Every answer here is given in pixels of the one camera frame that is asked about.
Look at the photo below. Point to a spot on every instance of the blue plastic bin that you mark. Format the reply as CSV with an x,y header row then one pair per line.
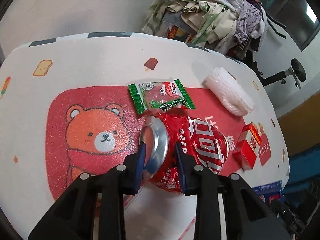
x,y
305,160

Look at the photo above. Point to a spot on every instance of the small blue box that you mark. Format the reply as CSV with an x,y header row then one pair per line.
x,y
268,190

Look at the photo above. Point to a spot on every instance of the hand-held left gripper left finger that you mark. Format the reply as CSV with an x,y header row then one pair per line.
x,y
140,165

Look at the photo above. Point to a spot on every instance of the crushed red soda can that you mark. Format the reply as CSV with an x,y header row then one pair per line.
x,y
200,142

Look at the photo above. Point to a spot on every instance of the red cigarette box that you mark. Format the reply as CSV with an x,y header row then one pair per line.
x,y
246,150

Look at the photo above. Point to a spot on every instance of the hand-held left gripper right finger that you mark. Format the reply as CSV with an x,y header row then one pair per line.
x,y
181,167

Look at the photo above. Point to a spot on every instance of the black exercise bike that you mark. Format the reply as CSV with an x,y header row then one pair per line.
x,y
275,77

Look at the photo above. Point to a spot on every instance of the green candy wrapper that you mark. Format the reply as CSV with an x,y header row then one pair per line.
x,y
155,95

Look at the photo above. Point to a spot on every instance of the printed tablecloth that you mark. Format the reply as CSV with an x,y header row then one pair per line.
x,y
75,62

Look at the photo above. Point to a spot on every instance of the white foam net sleeve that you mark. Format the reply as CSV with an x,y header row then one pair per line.
x,y
230,92

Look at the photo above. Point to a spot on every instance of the pile of clothes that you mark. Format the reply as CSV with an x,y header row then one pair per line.
x,y
212,17

